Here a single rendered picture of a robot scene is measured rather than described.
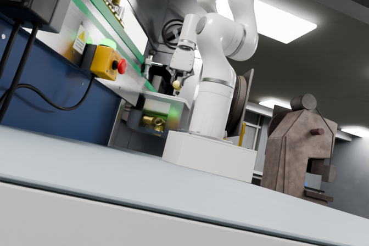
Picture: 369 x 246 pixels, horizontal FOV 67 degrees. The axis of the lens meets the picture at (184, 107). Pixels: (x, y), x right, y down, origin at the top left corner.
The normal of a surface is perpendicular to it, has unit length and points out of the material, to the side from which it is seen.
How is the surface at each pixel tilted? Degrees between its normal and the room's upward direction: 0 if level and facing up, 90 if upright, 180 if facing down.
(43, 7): 90
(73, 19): 90
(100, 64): 90
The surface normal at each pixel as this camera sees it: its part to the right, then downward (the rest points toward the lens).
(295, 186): 0.16, -0.14
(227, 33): 0.47, 0.13
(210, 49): -0.64, 0.38
